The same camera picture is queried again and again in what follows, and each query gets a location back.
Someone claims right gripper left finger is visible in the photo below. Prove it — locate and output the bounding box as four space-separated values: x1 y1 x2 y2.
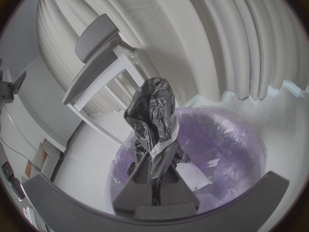
112 152 156 212

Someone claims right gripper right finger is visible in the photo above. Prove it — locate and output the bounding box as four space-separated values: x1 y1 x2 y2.
157 163 200 213

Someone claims purple plastic bag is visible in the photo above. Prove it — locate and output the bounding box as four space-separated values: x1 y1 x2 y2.
104 106 269 215

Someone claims black plastic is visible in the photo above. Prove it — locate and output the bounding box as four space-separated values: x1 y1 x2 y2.
124 77 192 181

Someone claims white trash bin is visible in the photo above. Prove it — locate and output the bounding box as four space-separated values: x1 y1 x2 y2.
105 107 268 215

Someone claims white paper sheet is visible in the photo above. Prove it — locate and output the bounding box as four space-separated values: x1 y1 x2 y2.
177 162 213 191

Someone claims white chair grey seat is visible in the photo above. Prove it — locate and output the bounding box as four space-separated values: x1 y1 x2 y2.
61 14 146 146

